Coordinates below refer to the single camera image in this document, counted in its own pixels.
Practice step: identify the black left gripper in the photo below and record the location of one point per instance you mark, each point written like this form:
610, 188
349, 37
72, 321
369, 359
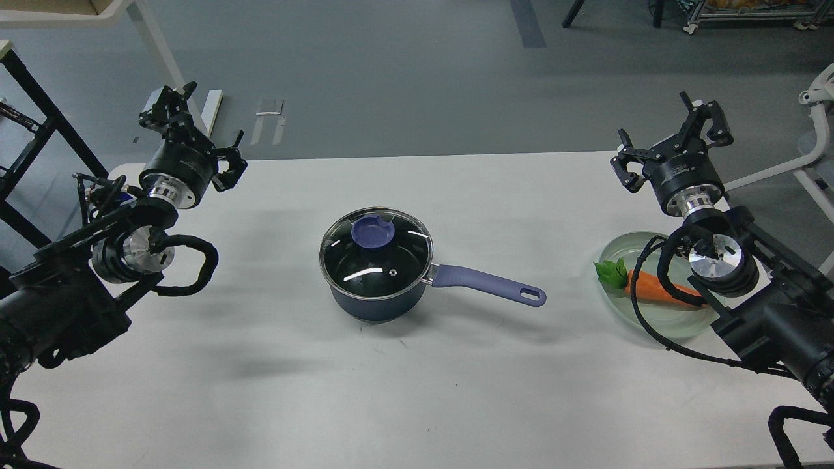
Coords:
179, 172

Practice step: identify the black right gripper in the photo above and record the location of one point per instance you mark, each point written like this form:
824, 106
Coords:
688, 174

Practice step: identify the glass pot lid purple knob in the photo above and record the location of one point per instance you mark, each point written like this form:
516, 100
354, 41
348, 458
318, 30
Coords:
375, 253

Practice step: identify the dark blue saucepan purple handle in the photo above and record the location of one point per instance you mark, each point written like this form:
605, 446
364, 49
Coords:
378, 310

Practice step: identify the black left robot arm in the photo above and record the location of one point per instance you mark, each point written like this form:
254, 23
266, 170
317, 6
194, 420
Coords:
74, 298

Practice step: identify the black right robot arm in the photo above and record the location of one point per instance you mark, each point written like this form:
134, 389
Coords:
774, 309

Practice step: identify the clear glass plate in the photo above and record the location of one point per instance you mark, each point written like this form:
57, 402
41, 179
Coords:
673, 322

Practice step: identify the orange toy carrot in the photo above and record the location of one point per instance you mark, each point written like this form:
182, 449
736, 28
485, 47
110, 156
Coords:
614, 275

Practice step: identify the white chair base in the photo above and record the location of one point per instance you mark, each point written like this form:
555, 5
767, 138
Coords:
796, 196

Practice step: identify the metal wheeled cart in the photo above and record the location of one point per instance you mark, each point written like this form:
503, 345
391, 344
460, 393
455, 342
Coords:
803, 15

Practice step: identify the black metal rack frame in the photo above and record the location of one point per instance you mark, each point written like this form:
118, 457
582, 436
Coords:
54, 123

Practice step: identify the white table frame leg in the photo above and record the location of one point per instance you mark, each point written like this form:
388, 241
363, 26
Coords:
93, 14

